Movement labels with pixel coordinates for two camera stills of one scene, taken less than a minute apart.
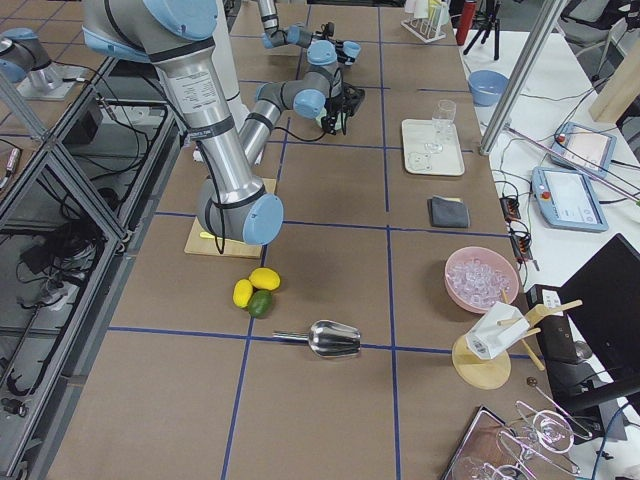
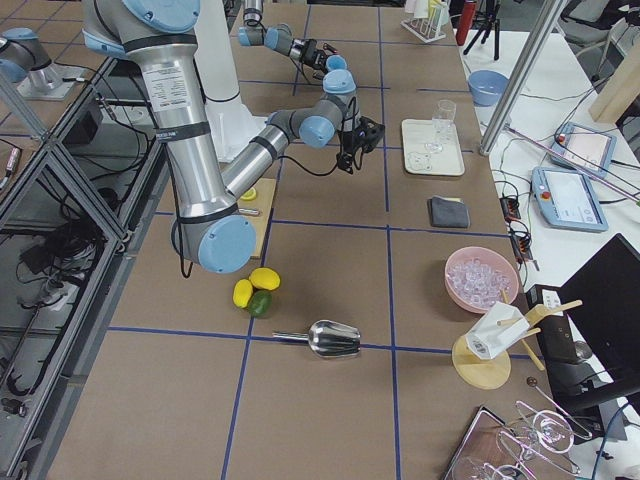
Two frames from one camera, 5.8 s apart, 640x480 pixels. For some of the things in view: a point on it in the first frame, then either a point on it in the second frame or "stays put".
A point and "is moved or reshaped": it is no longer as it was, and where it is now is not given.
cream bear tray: [431, 148] stays put
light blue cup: [352, 48] is moved or reshaped
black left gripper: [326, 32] -> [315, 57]
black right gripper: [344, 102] -> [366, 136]
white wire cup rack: [428, 30] stays put
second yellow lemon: [242, 293] stays put
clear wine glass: [442, 118] stays put
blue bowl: [487, 87] stays put
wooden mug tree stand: [485, 373] stays put
